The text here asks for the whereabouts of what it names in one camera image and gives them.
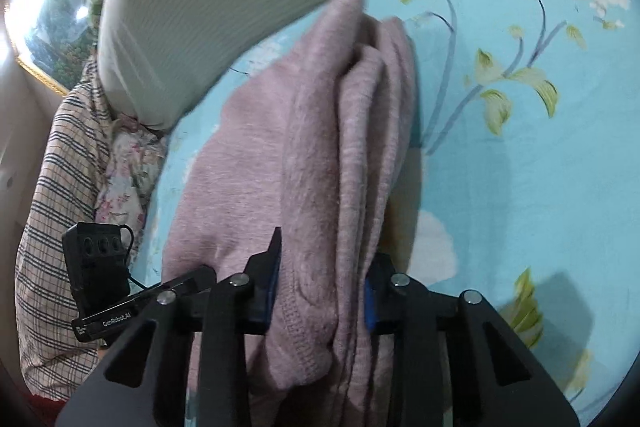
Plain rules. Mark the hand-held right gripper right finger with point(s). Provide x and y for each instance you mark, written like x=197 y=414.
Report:
x=369 y=304

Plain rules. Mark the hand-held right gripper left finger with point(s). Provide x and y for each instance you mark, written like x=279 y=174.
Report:
x=265 y=302

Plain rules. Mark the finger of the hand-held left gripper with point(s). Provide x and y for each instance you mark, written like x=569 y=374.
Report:
x=197 y=279

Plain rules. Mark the pink knit sweater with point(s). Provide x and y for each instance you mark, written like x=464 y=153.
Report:
x=320 y=157

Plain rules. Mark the beige plaid blanket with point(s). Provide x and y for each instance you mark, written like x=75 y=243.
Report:
x=55 y=187

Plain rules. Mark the dark red cloth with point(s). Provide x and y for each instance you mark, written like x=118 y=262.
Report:
x=42 y=407

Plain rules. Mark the blue floral bed sheet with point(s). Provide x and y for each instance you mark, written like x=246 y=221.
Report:
x=500 y=157

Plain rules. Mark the gold framed landscape painting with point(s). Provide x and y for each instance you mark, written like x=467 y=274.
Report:
x=45 y=32

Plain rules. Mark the grey-green striped pillow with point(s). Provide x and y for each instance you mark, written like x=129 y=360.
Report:
x=225 y=7

